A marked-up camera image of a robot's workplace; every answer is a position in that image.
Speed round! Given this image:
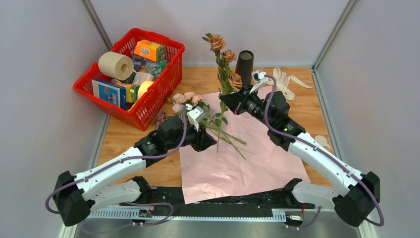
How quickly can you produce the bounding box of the green and yellow box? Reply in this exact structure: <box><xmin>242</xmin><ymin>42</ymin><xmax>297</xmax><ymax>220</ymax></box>
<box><xmin>116</xmin><ymin>83</ymin><xmax>140</xmax><ymax>103</ymax></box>

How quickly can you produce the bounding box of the brown rose stem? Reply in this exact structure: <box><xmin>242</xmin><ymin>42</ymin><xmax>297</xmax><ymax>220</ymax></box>
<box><xmin>202</xmin><ymin>33</ymin><xmax>239</xmax><ymax>150</ymax></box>

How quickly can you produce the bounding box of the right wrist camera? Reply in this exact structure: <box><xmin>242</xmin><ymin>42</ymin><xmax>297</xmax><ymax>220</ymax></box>
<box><xmin>250</xmin><ymin>69</ymin><xmax>269</xmax><ymax>93</ymax></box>

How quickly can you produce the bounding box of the cream ribbon with gold print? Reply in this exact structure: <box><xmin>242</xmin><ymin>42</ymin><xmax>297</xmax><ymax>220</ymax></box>
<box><xmin>267</xmin><ymin>67</ymin><xmax>313</xmax><ymax>101</ymax></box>

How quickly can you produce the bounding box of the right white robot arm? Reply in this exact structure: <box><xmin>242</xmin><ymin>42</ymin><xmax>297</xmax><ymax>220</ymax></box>
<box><xmin>219</xmin><ymin>87</ymin><xmax>384</xmax><ymax>227</ymax></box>

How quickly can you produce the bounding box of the aluminium frame rail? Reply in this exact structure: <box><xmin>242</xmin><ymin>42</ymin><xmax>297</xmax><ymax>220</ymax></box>
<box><xmin>67</xmin><ymin>184</ymin><xmax>329</xmax><ymax>222</ymax></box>

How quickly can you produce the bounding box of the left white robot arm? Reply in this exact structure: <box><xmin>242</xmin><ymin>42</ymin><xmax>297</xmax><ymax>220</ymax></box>
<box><xmin>45</xmin><ymin>116</ymin><xmax>216</xmax><ymax>227</ymax></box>

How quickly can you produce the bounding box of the pink wrapped packet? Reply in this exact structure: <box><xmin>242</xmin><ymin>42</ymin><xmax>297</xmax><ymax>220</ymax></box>
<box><xmin>132</xmin><ymin>72</ymin><xmax>154</xmax><ymax>85</ymax></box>

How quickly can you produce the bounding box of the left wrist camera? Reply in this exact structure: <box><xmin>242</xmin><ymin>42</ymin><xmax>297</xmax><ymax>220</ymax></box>
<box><xmin>185</xmin><ymin>104</ymin><xmax>206</xmax><ymax>132</ymax></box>

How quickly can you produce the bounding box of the orange and green box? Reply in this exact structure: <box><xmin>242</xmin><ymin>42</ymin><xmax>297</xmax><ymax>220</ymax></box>
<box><xmin>134</xmin><ymin>40</ymin><xmax>166</xmax><ymax>62</ymax></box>

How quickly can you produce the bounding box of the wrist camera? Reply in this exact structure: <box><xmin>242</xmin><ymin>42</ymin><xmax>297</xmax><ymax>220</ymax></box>
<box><xmin>185</xmin><ymin>104</ymin><xmax>206</xmax><ymax>132</ymax></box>
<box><xmin>250</xmin><ymin>69</ymin><xmax>269</xmax><ymax>93</ymax></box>

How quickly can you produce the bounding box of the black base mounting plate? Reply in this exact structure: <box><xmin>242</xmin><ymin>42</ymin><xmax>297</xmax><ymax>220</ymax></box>
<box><xmin>134</xmin><ymin>187</ymin><xmax>315</xmax><ymax>218</ymax></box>

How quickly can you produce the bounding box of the beige toilet paper roll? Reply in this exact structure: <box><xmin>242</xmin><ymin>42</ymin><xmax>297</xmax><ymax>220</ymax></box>
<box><xmin>98</xmin><ymin>52</ymin><xmax>134</xmax><ymax>81</ymax></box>

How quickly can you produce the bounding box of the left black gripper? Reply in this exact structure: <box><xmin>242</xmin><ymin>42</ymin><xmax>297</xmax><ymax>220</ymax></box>
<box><xmin>166</xmin><ymin>120</ymin><xmax>217</xmax><ymax>152</ymax></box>

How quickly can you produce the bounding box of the purple flower bouquet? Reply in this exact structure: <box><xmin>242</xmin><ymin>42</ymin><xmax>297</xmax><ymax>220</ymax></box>
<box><xmin>167</xmin><ymin>92</ymin><xmax>247</xmax><ymax>159</ymax></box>

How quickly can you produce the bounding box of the black tapered vase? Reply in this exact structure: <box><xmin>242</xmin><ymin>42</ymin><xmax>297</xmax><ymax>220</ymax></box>
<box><xmin>235</xmin><ymin>50</ymin><xmax>254</xmax><ymax>87</ymax></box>

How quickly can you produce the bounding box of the blue and white box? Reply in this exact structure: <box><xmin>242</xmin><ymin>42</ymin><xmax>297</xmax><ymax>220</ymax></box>
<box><xmin>92</xmin><ymin>79</ymin><xmax>127</xmax><ymax>110</ymax></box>

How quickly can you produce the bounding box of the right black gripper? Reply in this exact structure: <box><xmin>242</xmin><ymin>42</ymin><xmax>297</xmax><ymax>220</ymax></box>
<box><xmin>220</xmin><ymin>84</ymin><xmax>274</xmax><ymax>128</ymax></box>

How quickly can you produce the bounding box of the pink and purple wrapping paper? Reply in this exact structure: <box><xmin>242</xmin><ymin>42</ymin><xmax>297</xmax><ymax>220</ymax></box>
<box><xmin>178</xmin><ymin>86</ymin><xmax>311</xmax><ymax>205</ymax></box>

